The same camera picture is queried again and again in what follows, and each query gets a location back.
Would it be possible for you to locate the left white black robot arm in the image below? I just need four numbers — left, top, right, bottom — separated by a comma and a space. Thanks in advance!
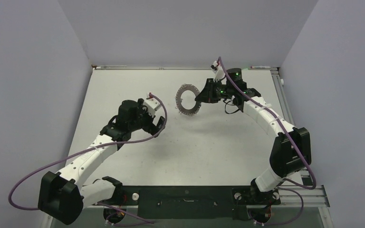
38, 94, 167, 225

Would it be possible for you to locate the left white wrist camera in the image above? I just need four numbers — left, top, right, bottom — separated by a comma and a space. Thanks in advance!
143, 93, 162, 117

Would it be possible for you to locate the large silver metal keyring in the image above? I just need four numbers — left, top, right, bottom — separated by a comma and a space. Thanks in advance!
175, 84, 201, 116

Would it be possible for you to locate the purple cable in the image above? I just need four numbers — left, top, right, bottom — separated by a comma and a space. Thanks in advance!
217, 57, 317, 227
8, 93, 168, 227

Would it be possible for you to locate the red white marker pen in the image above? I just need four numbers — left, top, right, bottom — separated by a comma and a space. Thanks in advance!
250, 66, 272, 70

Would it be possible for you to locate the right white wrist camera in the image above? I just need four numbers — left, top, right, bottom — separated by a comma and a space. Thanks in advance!
211, 60, 225, 82

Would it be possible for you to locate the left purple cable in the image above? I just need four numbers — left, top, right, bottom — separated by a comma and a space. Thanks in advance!
8, 93, 168, 227

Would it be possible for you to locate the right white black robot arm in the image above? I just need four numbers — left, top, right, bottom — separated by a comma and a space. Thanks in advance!
195, 68, 311, 203

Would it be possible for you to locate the back aluminium rail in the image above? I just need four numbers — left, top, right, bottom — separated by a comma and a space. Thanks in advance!
92, 65, 279, 71

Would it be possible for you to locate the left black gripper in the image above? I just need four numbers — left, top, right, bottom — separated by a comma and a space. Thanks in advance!
128, 99, 164, 137

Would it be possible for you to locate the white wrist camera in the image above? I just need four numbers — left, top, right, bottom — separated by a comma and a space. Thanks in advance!
143, 93, 162, 117
211, 60, 225, 82

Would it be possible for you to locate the right aluminium side rail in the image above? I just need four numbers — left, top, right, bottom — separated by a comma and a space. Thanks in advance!
270, 67, 313, 187

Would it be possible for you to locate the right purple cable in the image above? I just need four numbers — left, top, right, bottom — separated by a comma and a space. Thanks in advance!
217, 57, 317, 227

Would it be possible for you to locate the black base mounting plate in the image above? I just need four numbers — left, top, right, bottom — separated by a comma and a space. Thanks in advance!
103, 186, 281, 219

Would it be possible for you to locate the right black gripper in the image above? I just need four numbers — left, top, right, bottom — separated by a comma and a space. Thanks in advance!
195, 78, 233, 104

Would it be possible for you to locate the front aluminium frame rail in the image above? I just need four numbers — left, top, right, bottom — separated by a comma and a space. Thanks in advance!
47, 185, 330, 209

